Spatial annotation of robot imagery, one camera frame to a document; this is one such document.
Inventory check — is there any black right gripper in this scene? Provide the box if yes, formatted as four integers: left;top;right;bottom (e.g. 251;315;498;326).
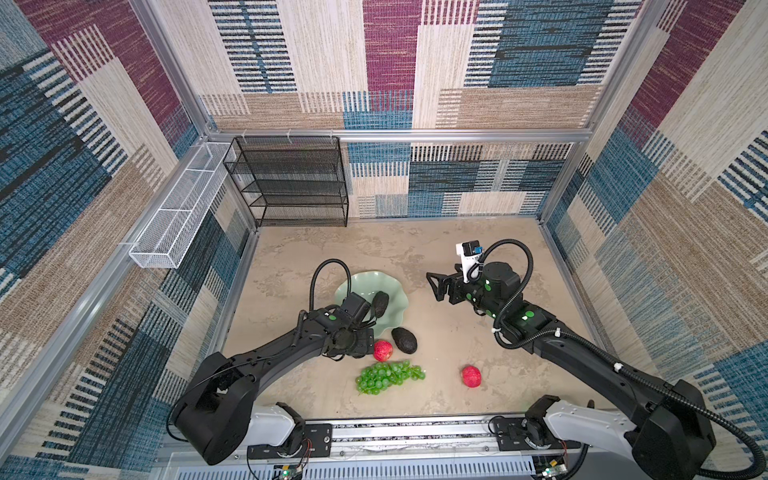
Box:
426;263;503;320

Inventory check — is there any dark fake avocado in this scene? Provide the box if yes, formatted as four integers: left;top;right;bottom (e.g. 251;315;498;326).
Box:
370;291;390;319
391;327;418;354

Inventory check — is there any red fake apple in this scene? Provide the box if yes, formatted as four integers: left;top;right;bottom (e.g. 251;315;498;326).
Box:
373;340;394;362
461;365;482;388

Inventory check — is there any green fake grape bunch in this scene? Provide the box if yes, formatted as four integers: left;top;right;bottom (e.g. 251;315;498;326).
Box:
355;361;426;395

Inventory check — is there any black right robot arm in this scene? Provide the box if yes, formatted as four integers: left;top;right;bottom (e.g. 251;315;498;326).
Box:
426;240;767;479

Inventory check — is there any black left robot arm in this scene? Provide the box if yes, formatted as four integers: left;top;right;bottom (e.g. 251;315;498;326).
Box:
165;290;389;465

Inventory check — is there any light green wavy fruit bowl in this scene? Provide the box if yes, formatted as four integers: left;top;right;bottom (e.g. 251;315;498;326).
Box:
351;271;409;339

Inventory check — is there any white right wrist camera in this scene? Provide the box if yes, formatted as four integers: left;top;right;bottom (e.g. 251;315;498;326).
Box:
456;240;483;283

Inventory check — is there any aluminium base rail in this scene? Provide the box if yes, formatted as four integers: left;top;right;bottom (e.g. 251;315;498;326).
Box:
149;410;667;480

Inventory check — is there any black wire shelf rack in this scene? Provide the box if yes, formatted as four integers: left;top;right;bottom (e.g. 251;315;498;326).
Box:
223;136;349;227

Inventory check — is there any white mesh wall basket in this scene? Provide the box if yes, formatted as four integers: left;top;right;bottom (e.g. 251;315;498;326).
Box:
129;142;229;269

